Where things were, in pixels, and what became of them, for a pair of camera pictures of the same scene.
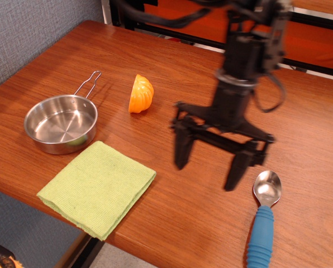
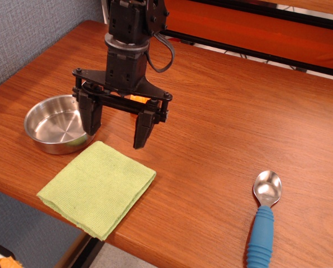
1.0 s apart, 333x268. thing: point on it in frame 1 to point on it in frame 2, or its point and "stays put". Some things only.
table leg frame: x=82 y=253 stays put
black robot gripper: x=222 y=124 to x=124 y=84
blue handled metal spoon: x=267 y=190 stays put
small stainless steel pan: x=64 y=124 stays put
